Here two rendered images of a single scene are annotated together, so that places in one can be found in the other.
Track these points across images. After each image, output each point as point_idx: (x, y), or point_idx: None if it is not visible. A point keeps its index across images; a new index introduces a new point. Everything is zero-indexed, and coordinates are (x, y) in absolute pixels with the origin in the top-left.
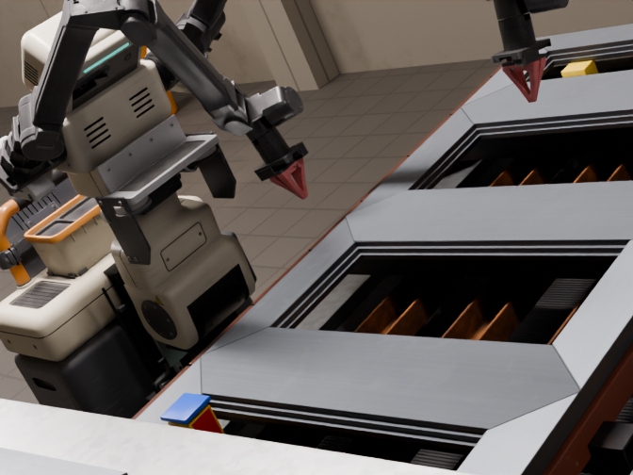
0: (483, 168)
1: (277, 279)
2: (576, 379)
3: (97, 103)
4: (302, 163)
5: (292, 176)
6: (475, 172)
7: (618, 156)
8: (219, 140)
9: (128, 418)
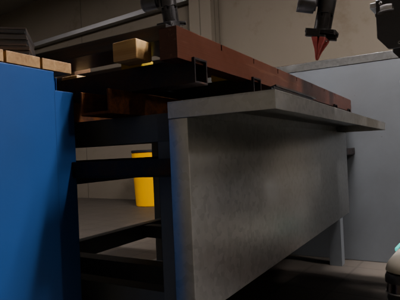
0: (249, 121)
1: (318, 86)
2: None
3: None
4: (312, 40)
5: (322, 46)
6: (254, 118)
7: None
8: (369, 8)
9: (276, 67)
